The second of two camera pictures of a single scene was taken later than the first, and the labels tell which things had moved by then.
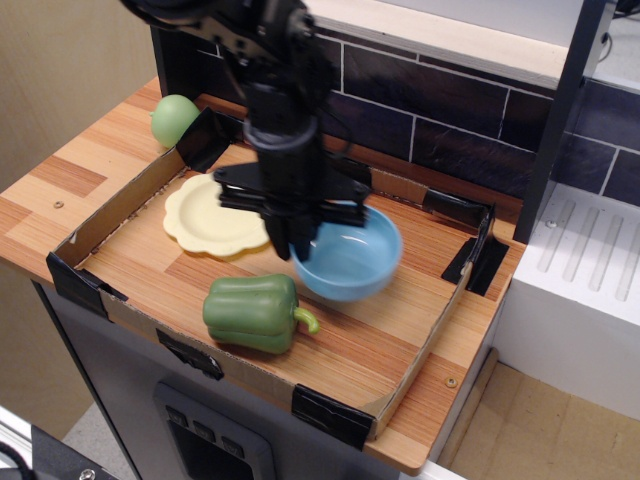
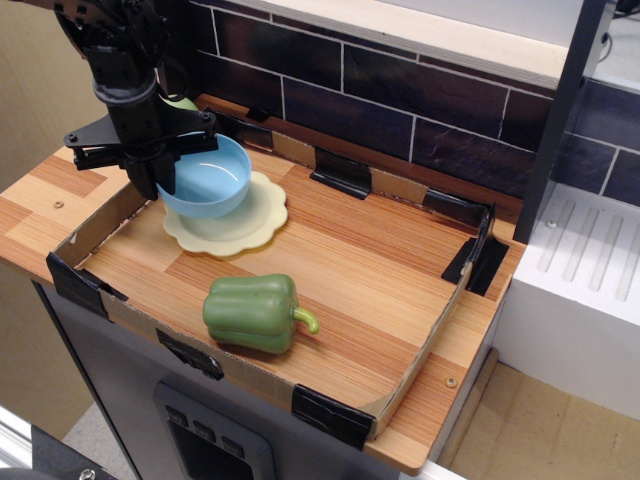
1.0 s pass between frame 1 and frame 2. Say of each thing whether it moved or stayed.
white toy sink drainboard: stayed
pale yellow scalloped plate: stayed
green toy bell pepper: stayed
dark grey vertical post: stayed
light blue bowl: moved
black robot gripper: moved
